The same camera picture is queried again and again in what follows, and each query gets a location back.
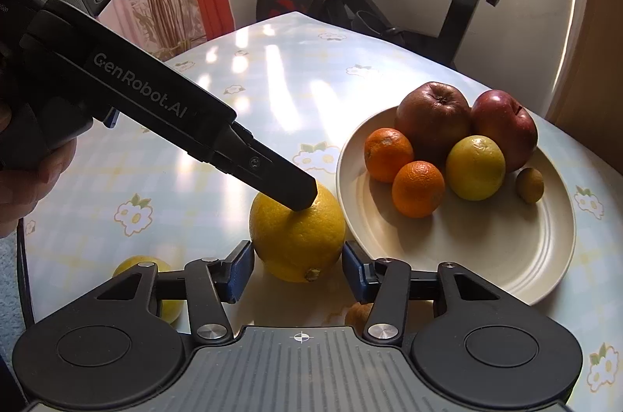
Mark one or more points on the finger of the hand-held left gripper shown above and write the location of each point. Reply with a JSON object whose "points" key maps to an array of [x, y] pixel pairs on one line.
{"points": [[282, 183]]}

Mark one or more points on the orange mandarin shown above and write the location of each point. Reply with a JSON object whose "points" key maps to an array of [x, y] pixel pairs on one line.
{"points": [[418, 190], [387, 154]]}

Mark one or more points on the yellow-green lemon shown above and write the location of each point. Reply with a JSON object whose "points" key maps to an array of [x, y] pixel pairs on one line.
{"points": [[474, 168]]}

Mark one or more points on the brownish wrinkled apple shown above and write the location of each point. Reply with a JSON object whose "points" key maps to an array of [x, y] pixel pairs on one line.
{"points": [[433, 125]]}

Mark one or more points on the red apple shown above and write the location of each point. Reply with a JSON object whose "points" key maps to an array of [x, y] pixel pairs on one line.
{"points": [[506, 125]]}

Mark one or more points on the cream round plate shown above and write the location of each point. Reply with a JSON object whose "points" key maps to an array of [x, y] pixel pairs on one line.
{"points": [[486, 246]]}

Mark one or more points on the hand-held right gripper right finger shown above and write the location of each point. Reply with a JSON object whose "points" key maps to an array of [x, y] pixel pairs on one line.
{"points": [[353, 271]]}

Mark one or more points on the person's left hand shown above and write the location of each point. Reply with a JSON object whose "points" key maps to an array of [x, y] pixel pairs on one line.
{"points": [[44, 183]]}

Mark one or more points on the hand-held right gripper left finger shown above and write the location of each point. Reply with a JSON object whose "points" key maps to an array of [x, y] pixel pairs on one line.
{"points": [[243, 266]]}

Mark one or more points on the round yellow citrus fruit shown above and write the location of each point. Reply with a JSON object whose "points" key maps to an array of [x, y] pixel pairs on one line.
{"points": [[127, 268]]}

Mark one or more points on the large yellow lemon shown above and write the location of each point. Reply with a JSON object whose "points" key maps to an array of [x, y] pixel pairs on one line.
{"points": [[292, 241]]}

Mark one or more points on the wooden door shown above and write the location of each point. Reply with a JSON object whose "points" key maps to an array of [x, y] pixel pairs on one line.
{"points": [[598, 76]]}

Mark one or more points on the floral tablecloth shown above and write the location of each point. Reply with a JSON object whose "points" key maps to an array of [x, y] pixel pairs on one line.
{"points": [[272, 66]]}

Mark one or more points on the small brown fruit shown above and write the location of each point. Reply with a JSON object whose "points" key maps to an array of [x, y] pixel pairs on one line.
{"points": [[529, 185], [355, 314]]}

